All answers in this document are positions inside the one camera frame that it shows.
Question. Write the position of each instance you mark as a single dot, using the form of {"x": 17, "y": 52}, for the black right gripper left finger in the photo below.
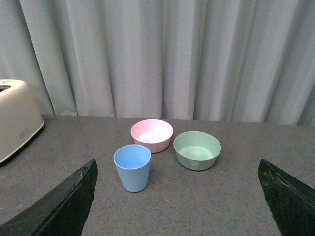
{"x": 61, "y": 212}

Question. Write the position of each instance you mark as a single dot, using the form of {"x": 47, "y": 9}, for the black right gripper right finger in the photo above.
{"x": 291, "y": 202}

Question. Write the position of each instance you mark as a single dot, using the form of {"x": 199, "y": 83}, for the blue plastic cup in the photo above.
{"x": 133, "y": 165}

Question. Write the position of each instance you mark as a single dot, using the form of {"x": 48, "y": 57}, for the cream white toaster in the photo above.
{"x": 20, "y": 117}

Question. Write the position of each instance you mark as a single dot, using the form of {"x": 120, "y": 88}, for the green plastic bowl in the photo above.
{"x": 196, "y": 150}

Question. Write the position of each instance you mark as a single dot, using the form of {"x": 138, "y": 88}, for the pink plastic bowl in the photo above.
{"x": 154, "y": 134}

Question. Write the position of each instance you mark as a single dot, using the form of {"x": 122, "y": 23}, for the grey curtain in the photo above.
{"x": 218, "y": 60}

